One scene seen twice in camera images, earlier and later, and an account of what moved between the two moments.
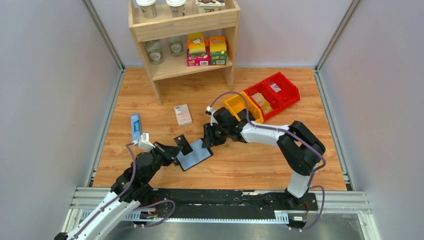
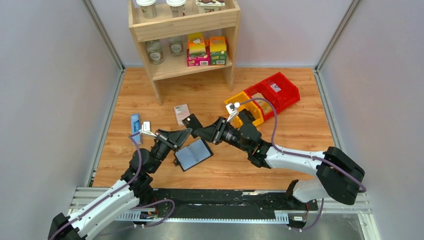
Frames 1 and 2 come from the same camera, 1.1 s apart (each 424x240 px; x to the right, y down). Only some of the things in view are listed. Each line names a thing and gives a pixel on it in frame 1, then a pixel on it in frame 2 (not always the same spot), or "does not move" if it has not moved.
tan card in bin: [266, 107] does not move
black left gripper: [171, 153] → [166, 140]
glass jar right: [176, 44] does not move
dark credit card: [181, 141] → [192, 122]
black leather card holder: [198, 154] does not move
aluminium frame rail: [336, 201] does not move
